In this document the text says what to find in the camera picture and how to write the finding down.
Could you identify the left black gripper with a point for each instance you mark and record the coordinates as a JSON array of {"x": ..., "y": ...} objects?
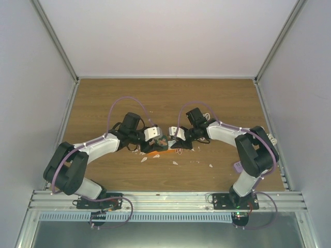
[{"x": 148, "y": 148}]

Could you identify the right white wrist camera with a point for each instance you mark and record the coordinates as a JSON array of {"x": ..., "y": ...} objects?
[{"x": 177, "y": 132}]

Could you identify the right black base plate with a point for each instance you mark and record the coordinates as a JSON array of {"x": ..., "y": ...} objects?
[{"x": 227, "y": 201}]

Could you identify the grey slotted cable duct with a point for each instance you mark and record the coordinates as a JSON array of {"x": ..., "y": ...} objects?
[{"x": 137, "y": 217}]

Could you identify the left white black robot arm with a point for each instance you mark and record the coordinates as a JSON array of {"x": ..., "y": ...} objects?
[{"x": 66, "y": 169}]

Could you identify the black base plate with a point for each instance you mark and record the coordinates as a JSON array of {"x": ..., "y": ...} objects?
[
  {"x": 110, "y": 201},
  {"x": 227, "y": 201}
]

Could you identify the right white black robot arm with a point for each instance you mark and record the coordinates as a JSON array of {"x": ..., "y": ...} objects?
[{"x": 257, "y": 154}]

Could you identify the purple power strip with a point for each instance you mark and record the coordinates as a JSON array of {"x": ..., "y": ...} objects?
[{"x": 238, "y": 167}]

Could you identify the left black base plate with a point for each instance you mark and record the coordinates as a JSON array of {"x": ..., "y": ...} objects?
[{"x": 110, "y": 201}]

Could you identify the green cube plug adapter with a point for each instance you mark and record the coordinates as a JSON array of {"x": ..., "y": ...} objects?
[{"x": 162, "y": 145}]

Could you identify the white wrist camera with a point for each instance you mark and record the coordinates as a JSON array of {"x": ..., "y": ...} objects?
[
  {"x": 152, "y": 132},
  {"x": 177, "y": 132}
]

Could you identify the aluminium front rail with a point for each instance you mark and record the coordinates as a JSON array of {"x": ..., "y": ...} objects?
[{"x": 287, "y": 201}]

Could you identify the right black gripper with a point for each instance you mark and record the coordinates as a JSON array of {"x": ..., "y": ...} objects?
[{"x": 181, "y": 144}]

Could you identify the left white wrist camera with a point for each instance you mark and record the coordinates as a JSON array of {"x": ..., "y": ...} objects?
[{"x": 152, "y": 132}]

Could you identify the orange power strip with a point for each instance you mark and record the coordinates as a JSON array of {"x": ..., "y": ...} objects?
[{"x": 156, "y": 154}]

